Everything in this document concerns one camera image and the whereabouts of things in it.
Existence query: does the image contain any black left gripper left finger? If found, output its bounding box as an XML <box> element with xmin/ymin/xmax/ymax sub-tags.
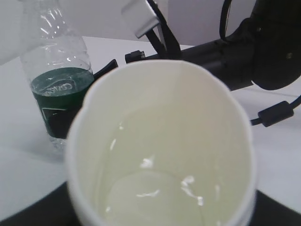
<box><xmin>0</xmin><ymin>183</ymin><xmax>78</xmax><ymax>226</ymax></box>

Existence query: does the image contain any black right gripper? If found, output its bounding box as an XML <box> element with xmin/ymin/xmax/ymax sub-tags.
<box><xmin>94</xmin><ymin>49</ymin><xmax>195</xmax><ymax>81</ymax></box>

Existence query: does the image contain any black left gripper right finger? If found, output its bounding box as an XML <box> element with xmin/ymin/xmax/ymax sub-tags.
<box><xmin>249</xmin><ymin>190</ymin><xmax>301</xmax><ymax>226</ymax></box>

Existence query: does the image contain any clear water bottle green label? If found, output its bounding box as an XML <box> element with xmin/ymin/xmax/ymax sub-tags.
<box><xmin>20</xmin><ymin>0</ymin><xmax>94</xmax><ymax>152</ymax></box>

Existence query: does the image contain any white paper cup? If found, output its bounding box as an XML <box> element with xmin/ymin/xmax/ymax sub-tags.
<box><xmin>65</xmin><ymin>60</ymin><xmax>257</xmax><ymax>226</ymax></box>

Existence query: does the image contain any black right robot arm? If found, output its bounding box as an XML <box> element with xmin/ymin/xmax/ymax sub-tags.
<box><xmin>121</xmin><ymin>0</ymin><xmax>301</xmax><ymax>90</ymax></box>

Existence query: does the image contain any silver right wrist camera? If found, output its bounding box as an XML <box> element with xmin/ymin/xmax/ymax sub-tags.
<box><xmin>121</xmin><ymin>0</ymin><xmax>159</xmax><ymax>39</ymax></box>

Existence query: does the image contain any black right camera cable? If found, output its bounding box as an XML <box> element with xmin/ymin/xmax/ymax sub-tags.
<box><xmin>218</xmin><ymin>0</ymin><xmax>301</xmax><ymax>128</ymax></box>

